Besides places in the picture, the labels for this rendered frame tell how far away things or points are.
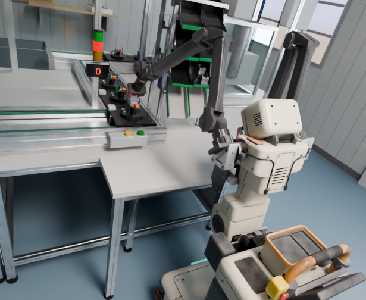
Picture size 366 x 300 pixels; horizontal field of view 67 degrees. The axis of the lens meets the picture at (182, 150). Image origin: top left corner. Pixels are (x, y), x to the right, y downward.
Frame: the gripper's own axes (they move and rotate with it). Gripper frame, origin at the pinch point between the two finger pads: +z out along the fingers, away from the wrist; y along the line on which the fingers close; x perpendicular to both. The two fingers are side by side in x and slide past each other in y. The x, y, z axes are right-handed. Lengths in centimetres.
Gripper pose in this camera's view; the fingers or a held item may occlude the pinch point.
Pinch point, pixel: (133, 95)
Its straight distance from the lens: 169.0
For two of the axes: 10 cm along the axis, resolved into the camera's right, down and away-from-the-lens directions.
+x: 2.1, 9.4, -2.6
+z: -4.3, 3.3, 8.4
